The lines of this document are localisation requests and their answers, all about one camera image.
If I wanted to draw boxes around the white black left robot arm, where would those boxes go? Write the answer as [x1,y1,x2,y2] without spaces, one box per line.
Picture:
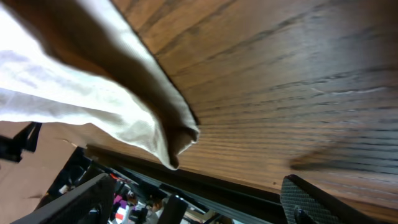
[1,122,42,163]

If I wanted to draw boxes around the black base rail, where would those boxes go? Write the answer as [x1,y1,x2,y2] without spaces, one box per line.
[35,144,290,224]

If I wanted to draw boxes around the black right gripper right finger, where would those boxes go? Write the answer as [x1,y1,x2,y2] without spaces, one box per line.
[280,174,378,224]

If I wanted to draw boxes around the beige cargo shorts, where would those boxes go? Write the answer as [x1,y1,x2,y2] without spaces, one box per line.
[1,1,200,170]

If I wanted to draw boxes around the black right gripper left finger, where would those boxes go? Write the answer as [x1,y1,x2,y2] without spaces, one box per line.
[12,173,116,224]

